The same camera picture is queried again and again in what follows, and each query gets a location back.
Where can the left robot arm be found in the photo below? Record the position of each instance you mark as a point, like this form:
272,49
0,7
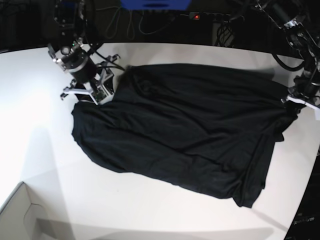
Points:
290,16

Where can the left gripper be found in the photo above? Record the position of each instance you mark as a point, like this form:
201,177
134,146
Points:
307,98

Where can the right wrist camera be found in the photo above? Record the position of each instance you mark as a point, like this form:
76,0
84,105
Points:
102,94

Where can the black long-sleeve t-shirt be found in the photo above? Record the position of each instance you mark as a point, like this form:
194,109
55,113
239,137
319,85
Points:
207,129

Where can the blue panel overhead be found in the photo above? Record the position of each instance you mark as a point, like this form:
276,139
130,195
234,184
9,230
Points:
179,5

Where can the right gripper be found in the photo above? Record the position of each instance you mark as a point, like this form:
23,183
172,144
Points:
87,75

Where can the white cardboard box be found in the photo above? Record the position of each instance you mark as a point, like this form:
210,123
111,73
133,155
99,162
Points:
21,219

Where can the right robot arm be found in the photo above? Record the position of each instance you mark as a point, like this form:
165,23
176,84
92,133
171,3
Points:
70,16

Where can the black power strip red light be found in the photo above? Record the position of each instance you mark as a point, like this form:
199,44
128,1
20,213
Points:
211,16

